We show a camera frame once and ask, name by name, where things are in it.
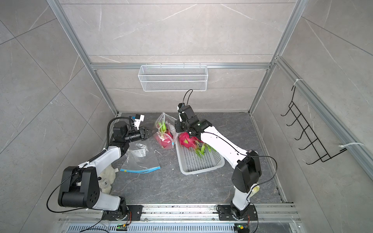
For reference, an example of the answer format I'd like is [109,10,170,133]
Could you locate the pink dragon fruit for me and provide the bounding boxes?
[179,132,200,149]
[194,141,215,158]
[155,121,173,149]

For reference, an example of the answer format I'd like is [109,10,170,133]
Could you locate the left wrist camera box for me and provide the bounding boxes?
[132,114,145,130]

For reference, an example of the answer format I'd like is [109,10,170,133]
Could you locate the white perforated plastic basket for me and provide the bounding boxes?
[175,140,225,175]

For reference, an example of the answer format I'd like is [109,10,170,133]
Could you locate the black wire wall hook rack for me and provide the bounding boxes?
[281,86,347,165]

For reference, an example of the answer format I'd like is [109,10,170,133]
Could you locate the zip-top bag with dragon fruit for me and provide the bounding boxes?
[154,113,178,150]

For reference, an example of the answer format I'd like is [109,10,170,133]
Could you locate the yellow-green packaged snack bag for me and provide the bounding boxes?
[251,185,260,195]

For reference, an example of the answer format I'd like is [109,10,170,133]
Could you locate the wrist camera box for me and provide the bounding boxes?
[132,114,145,130]
[177,103,185,122]

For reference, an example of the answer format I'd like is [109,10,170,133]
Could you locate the white plush teddy bear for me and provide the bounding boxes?
[98,165,118,194]

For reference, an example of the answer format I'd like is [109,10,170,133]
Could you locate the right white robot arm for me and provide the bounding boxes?
[175,103,262,220]

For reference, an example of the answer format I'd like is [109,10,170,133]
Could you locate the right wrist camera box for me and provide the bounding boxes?
[177,103,185,122]

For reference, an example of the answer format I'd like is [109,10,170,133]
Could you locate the zip-top bag with blue seal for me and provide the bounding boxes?
[120,141,160,174]

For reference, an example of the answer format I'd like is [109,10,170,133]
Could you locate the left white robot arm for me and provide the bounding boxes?
[56,117,156,220]

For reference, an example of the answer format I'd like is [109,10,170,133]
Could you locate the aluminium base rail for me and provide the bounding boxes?
[56,203,305,233]

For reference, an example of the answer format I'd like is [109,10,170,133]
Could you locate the white wire mesh wall basket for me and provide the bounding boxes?
[138,65,208,92]

